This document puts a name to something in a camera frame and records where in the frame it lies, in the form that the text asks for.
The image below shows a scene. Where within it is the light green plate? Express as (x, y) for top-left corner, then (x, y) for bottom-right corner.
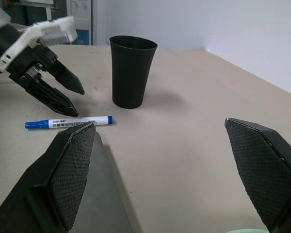
(225, 228), (267, 233)

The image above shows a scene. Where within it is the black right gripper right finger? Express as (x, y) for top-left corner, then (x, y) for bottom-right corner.
(224, 117), (291, 233)

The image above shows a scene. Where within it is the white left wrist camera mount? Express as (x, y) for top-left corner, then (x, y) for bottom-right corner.
(0, 16), (78, 72)

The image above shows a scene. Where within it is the blue white whiteboard marker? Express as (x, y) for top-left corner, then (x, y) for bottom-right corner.
(24, 116), (114, 130)

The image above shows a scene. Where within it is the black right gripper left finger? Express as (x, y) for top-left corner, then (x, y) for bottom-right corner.
(0, 122), (97, 233)

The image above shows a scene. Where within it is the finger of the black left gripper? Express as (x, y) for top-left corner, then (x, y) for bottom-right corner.
(42, 60), (85, 95)
(21, 78), (80, 117)

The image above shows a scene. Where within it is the black plastic cup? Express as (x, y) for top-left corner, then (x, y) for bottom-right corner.
(109, 35), (159, 109)

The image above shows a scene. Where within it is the grey glasses case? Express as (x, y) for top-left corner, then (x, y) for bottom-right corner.
(80, 133), (134, 233)

